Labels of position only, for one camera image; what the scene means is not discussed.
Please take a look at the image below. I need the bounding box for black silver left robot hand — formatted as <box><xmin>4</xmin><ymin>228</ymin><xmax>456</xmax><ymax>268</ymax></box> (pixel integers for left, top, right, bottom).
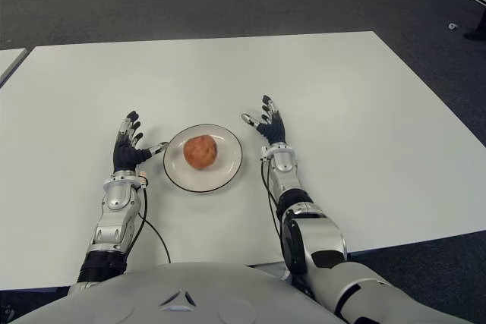
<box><xmin>112</xmin><ymin>110</ymin><xmax>170</xmax><ymax>173</ymax></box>

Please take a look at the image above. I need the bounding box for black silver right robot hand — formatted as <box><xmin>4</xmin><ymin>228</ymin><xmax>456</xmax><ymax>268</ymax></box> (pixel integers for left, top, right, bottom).
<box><xmin>241</xmin><ymin>94</ymin><xmax>287</xmax><ymax>146</ymax></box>

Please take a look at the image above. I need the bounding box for red apple with blue sticker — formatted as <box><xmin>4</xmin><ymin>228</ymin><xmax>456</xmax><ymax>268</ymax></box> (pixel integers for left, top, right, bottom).
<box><xmin>183</xmin><ymin>134</ymin><xmax>219</xmax><ymax>169</ymax></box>

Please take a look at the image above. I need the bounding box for white plate with black rim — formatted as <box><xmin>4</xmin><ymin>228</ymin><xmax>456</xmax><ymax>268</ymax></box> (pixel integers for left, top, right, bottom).
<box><xmin>163</xmin><ymin>123</ymin><xmax>243</xmax><ymax>193</ymax></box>

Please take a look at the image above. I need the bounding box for grey robot torso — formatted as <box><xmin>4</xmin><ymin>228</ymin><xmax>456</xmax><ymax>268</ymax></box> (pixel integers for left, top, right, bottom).
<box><xmin>0</xmin><ymin>262</ymin><xmax>342</xmax><ymax>324</ymax></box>

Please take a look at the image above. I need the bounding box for white neighbouring table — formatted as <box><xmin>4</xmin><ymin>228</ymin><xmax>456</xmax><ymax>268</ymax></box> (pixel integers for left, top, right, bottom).
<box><xmin>0</xmin><ymin>47</ymin><xmax>30</xmax><ymax>88</ymax></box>

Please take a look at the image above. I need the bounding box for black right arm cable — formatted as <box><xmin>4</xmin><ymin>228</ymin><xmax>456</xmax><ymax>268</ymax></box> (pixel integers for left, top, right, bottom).
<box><xmin>260</xmin><ymin>159</ymin><xmax>290</xmax><ymax>275</ymax></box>

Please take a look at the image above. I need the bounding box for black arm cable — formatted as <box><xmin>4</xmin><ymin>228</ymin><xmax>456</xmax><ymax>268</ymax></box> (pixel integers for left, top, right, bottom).
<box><xmin>260</xmin><ymin>159</ymin><xmax>290</xmax><ymax>275</ymax></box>
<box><xmin>136</xmin><ymin>187</ymin><xmax>172</xmax><ymax>264</ymax></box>

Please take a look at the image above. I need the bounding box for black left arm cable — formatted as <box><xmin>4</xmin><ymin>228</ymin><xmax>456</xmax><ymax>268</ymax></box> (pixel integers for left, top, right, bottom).
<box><xmin>136</xmin><ymin>187</ymin><xmax>172</xmax><ymax>264</ymax></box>

